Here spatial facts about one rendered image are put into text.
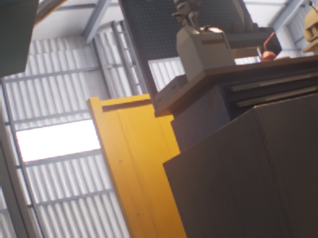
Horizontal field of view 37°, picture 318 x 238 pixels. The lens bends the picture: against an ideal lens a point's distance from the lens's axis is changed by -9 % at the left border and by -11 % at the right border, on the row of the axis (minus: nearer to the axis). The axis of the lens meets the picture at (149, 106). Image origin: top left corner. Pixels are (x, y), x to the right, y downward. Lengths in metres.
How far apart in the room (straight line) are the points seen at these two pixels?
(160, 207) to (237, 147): 1.99
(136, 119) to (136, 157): 0.25
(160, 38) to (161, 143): 0.77
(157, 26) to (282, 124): 1.72
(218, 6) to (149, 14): 0.48
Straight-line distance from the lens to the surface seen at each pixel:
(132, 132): 3.15
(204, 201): 1.28
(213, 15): 2.98
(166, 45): 2.71
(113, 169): 2.99
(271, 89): 2.29
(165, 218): 3.09
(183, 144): 2.43
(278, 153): 1.08
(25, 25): 1.91
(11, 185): 1.68
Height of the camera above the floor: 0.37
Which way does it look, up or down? 14 degrees up
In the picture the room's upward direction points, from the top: 18 degrees counter-clockwise
